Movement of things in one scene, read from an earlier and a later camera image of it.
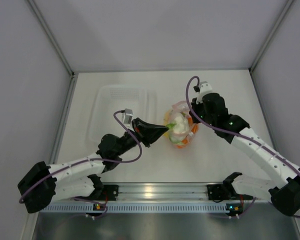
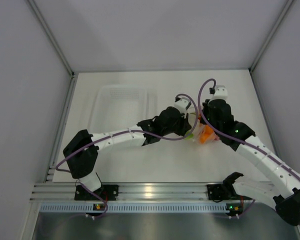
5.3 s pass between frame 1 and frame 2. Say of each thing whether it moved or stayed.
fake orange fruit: moved
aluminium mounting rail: stayed
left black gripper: moved
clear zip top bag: moved
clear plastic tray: stayed
